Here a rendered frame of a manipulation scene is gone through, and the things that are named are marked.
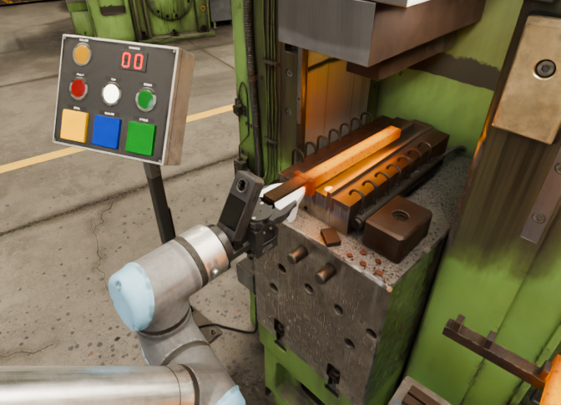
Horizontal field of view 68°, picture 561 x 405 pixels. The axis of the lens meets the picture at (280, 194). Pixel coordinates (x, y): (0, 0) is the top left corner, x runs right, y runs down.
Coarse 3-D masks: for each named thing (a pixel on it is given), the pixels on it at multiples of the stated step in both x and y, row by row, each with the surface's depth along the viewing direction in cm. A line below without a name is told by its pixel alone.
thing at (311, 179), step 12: (384, 132) 97; (396, 132) 97; (360, 144) 91; (372, 144) 92; (384, 144) 95; (336, 156) 87; (348, 156) 87; (360, 156) 89; (324, 168) 83; (336, 168) 84; (288, 180) 78; (300, 180) 78; (312, 180) 78; (324, 180) 83; (276, 192) 75; (288, 192) 75; (312, 192) 80
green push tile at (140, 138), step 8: (128, 128) 101; (136, 128) 101; (144, 128) 100; (152, 128) 99; (128, 136) 101; (136, 136) 101; (144, 136) 100; (152, 136) 99; (128, 144) 102; (136, 144) 101; (144, 144) 100; (152, 144) 100; (136, 152) 101; (144, 152) 100; (152, 152) 100
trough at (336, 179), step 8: (408, 128) 108; (416, 128) 110; (400, 136) 106; (408, 136) 106; (392, 144) 103; (376, 152) 100; (384, 152) 100; (368, 160) 97; (352, 168) 94; (360, 168) 94; (336, 176) 91; (344, 176) 92; (328, 184) 89; (336, 184) 89; (320, 192) 87
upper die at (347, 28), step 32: (288, 0) 71; (320, 0) 66; (352, 0) 62; (448, 0) 75; (480, 0) 85; (288, 32) 74; (320, 32) 69; (352, 32) 65; (384, 32) 65; (416, 32) 72; (448, 32) 81
